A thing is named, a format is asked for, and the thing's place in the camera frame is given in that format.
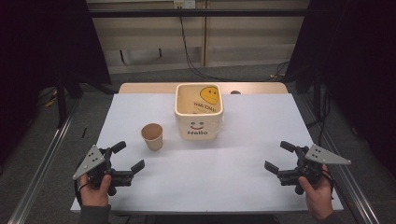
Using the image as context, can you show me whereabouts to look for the black wall cable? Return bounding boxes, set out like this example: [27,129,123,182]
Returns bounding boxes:
[177,6,237,82]

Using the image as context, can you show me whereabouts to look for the black floor cables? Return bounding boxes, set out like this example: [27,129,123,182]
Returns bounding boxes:
[268,61,291,82]

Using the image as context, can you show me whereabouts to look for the white wall socket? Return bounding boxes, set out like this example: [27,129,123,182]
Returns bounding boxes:
[173,0,197,9]

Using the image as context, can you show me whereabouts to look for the black horizontal bar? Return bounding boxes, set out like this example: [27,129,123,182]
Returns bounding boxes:
[87,8,312,19]

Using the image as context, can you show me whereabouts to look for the cream smiley face bin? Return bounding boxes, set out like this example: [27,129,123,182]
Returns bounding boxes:
[174,82,225,142]

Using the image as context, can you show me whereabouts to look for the metal floor rail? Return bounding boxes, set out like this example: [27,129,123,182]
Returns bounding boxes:
[7,96,82,224]
[306,92,381,224]

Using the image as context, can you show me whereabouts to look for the person's right hand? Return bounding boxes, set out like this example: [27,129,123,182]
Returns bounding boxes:
[298,164,334,222]

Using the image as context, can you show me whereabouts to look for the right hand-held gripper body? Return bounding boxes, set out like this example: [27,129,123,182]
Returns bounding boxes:
[276,143,352,196]

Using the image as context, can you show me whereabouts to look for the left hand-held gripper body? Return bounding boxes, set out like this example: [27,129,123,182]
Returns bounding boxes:
[72,144,134,197]

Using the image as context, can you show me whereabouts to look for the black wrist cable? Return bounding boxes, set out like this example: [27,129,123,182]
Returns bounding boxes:
[74,179,92,207]

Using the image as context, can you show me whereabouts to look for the brown paper cup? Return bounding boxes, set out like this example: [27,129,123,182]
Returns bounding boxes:
[140,122,164,152]

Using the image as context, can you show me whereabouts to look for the white table cover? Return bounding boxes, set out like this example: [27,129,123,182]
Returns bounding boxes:
[70,92,344,216]

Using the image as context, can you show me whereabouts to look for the person's left hand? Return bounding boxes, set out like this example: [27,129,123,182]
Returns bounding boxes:
[78,174,112,208]

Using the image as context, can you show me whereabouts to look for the black metal stand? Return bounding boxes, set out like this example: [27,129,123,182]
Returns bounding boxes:
[55,74,68,129]
[312,66,323,120]

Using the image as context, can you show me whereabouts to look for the dark curtain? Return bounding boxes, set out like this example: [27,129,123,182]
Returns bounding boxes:
[284,0,396,178]
[0,0,112,169]

